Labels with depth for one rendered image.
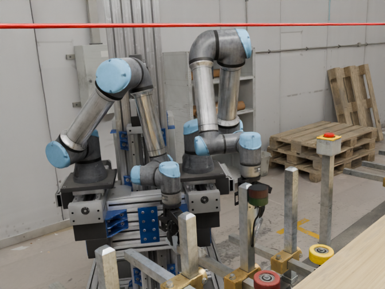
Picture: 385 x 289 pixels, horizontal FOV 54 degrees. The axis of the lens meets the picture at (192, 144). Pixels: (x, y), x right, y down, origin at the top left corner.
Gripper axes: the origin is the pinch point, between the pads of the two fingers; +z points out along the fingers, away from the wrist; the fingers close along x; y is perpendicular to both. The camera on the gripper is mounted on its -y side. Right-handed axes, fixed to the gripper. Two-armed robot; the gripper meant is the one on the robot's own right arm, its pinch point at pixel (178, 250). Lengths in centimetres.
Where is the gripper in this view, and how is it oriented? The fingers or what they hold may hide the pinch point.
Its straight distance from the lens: 152.4
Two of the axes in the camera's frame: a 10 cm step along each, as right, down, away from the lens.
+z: 0.5, 9.7, 2.5
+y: -6.7, -1.5, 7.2
